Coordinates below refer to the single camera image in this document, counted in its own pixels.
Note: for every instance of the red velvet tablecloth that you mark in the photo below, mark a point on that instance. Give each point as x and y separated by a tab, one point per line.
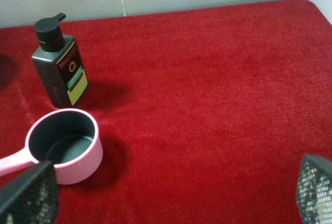
204	115

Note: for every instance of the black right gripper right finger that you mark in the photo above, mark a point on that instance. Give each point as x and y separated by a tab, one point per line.
313	193

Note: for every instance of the pink saucepan with handle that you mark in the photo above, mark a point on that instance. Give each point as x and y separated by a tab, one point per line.
69	138

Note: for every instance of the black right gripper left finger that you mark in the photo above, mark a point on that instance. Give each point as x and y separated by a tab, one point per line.
32	197

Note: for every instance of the dark pump bottle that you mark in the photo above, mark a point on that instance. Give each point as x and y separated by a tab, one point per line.
58	63

